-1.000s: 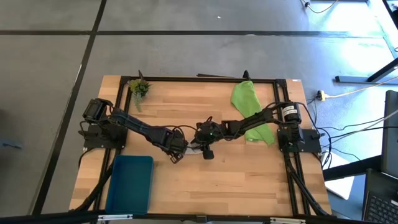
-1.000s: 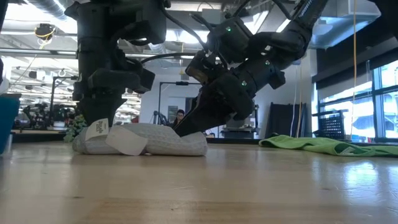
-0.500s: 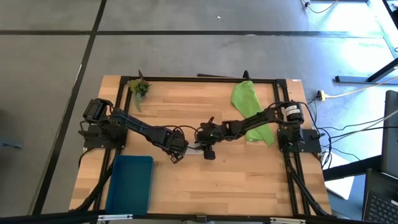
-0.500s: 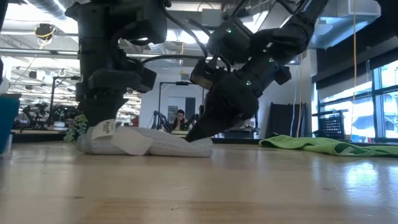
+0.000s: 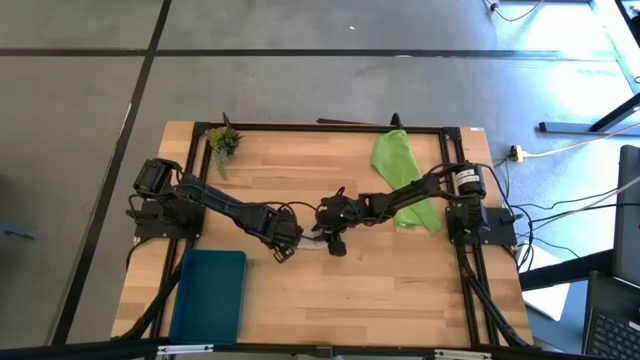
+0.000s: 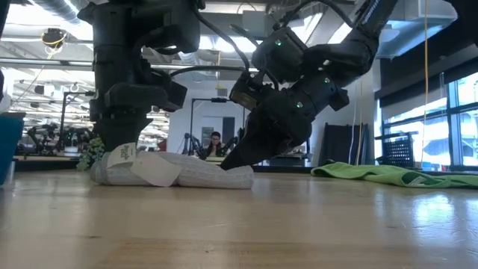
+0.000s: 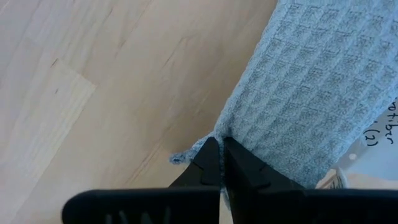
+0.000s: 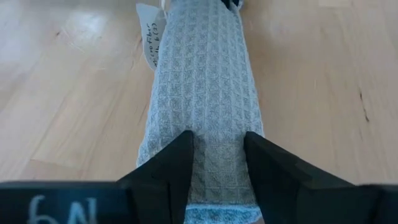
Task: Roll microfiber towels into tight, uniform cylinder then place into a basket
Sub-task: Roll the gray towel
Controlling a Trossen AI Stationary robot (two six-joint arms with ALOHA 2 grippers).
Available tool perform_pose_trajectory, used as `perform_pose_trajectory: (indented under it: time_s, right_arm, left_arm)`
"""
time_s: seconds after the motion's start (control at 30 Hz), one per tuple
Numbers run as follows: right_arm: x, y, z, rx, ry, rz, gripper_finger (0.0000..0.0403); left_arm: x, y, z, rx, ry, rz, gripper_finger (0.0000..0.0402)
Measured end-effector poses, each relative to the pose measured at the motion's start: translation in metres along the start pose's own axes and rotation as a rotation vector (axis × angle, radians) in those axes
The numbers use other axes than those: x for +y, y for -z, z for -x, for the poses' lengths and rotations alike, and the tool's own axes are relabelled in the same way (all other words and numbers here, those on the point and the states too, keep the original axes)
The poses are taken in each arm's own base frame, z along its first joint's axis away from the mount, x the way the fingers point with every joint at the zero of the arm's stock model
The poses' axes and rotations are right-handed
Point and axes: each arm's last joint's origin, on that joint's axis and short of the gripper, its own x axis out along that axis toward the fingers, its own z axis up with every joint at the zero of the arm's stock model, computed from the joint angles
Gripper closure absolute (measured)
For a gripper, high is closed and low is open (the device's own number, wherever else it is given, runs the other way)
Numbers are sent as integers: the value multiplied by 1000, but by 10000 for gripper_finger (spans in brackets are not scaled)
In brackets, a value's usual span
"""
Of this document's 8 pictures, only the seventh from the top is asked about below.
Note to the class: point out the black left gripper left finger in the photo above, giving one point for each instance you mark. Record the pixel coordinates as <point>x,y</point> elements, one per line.
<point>174,205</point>

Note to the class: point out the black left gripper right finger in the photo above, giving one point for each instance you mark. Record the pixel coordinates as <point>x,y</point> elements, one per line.
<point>267,202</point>

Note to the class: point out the grey waffle microfiber towel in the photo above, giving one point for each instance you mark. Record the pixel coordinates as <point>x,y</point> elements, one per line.
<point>311,77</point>

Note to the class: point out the tan ribbed object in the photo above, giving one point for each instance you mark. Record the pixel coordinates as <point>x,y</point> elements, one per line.
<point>334,182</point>

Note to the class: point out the white handwritten label sheet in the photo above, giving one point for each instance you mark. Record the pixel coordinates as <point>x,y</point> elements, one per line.
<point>379,161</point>

